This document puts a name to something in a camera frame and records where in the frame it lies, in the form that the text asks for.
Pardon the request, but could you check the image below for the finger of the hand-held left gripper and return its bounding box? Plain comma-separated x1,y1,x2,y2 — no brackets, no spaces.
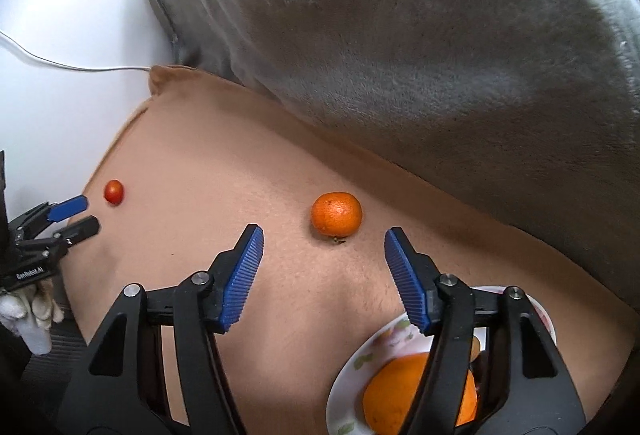
10,195,89,236
15,215,101,262

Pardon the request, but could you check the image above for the mandarin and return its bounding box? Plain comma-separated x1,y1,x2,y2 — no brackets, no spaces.
310,192,363,241

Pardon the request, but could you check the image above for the large orange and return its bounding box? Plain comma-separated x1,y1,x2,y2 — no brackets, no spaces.
362,352,479,435

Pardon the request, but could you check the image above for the white cable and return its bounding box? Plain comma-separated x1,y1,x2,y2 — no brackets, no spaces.
0,30,151,73

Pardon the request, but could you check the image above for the grey blanket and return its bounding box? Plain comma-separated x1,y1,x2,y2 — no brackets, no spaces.
145,0,640,311

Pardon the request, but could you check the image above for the person's left hand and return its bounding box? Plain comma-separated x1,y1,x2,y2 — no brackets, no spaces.
0,276,65,356

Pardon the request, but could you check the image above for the floral white plate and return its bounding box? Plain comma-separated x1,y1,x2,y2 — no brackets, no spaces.
326,285,558,435

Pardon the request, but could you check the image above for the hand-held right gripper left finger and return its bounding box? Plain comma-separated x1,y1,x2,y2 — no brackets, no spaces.
57,223,265,435

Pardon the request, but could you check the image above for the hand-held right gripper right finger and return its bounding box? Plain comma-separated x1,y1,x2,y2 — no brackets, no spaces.
384,226,588,435

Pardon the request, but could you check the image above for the red cherry tomato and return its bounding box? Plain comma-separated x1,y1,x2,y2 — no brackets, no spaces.
103,180,125,206

